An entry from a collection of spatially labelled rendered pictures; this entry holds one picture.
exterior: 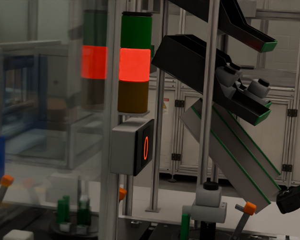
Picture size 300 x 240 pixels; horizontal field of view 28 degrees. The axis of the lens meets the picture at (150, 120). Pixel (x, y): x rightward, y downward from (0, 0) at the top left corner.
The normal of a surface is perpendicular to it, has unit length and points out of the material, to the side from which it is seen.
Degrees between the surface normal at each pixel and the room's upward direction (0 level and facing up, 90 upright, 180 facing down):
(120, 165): 90
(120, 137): 90
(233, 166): 90
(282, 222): 0
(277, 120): 90
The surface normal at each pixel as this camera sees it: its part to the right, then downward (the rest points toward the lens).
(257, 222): 0.05, -0.98
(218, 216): -0.21, 0.15
